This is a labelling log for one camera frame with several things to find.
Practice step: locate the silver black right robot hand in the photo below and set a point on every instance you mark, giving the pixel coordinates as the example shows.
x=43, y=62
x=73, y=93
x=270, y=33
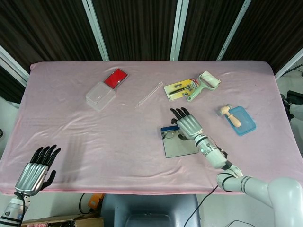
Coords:
x=189, y=125

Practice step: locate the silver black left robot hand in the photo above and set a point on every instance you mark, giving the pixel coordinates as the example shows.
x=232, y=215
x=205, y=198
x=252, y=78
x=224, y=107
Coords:
x=33, y=175

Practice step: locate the wire-frame eyeglasses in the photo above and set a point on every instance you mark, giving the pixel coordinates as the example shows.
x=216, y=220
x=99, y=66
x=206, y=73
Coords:
x=168, y=135

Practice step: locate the dark blue glasses case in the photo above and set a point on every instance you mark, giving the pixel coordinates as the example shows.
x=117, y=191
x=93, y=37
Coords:
x=177, y=146

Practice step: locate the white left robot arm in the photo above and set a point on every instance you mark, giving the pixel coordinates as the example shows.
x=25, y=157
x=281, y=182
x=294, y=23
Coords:
x=11, y=210

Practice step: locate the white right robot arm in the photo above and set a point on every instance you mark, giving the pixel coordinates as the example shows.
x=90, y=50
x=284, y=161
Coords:
x=213, y=156

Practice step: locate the razor in yellow blister pack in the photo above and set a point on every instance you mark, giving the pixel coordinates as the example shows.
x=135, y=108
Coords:
x=177, y=88

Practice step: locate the wooden toy hammer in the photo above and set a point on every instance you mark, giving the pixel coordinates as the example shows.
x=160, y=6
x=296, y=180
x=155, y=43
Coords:
x=233, y=118

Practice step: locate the mint green lint roller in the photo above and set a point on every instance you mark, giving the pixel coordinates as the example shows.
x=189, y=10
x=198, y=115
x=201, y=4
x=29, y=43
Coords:
x=209, y=79

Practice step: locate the blue plastic tray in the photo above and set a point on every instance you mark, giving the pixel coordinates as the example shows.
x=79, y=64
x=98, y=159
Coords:
x=243, y=123

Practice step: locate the brown cardboard box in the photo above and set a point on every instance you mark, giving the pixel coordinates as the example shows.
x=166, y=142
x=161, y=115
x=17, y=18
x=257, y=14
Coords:
x=64, y=221

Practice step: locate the orange device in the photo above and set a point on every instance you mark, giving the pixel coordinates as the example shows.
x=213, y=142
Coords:
x=95, y=202

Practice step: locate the pink tablecloth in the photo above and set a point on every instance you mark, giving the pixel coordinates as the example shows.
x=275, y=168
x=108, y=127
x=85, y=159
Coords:
x=118, y=142

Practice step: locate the red flat card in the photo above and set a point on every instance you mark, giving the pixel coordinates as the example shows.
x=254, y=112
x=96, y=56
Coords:
x=116, y=78

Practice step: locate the grey robot torso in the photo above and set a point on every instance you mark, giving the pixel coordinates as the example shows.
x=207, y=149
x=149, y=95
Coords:
x=151, y=208

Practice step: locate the clear plastic container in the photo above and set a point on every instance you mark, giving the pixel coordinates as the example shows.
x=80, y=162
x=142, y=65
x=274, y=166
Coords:
x=100, y=95

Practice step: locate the black device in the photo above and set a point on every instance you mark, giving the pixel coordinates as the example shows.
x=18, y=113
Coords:
x=294, y=97

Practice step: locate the white frame post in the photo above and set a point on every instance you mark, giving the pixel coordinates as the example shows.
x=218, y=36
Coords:
x=178, y=30
x=233, y=30
x=14, y=66
x=97, y=30
x=290, y=62

